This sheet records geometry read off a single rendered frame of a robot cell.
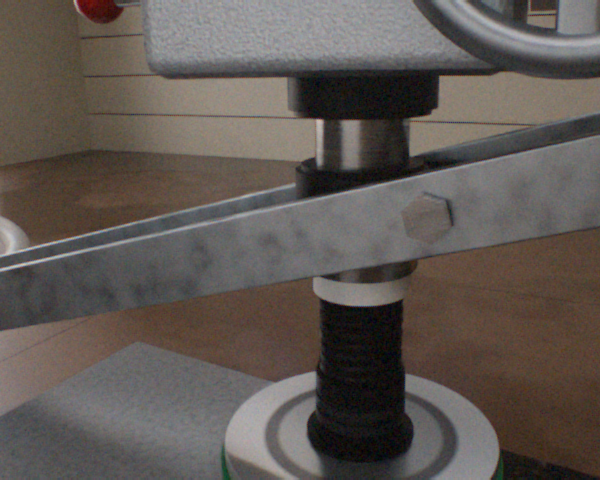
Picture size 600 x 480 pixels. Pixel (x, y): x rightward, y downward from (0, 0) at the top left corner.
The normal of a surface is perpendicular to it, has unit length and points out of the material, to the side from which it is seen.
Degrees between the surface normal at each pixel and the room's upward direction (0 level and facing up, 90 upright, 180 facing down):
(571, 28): 90
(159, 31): 90
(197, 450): 0
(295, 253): 90
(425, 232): 90
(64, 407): 0
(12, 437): 0
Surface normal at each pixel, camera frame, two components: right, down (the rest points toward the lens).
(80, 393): -0.02, -0.96
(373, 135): 0.14, 0.29
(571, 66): -0.32, 0.67
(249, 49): -0.34, 0.29
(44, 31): 0.88, 0.12
